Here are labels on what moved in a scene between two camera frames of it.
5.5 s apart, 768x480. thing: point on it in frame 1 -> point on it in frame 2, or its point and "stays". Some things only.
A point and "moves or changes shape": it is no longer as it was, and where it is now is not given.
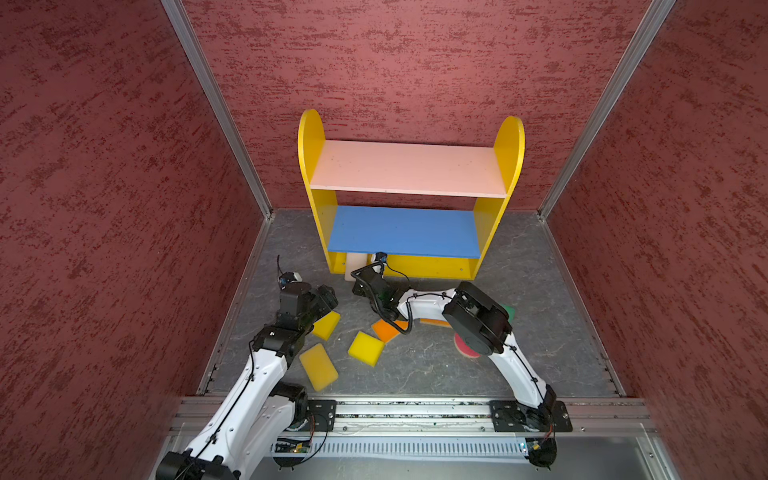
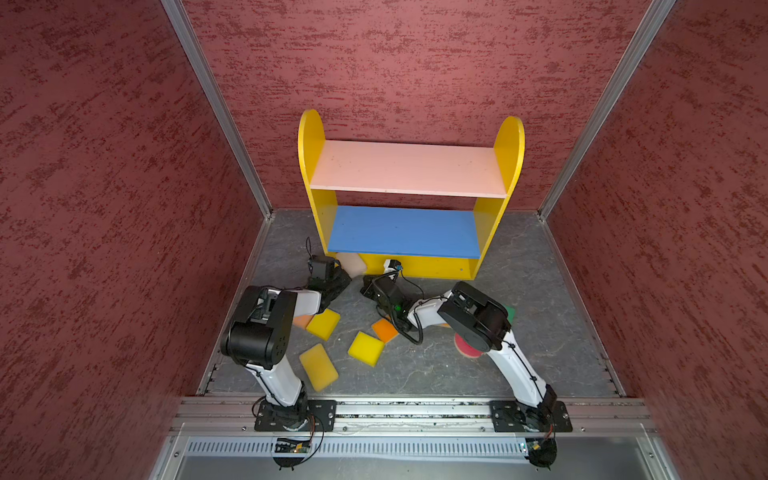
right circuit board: (541, 448) stays
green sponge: (511, 313) stays
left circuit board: (292, 445) stays
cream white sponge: (353, 262) moves or changes shape
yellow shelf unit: (428, 210) stays
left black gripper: (324, 299) -> (344, 278)
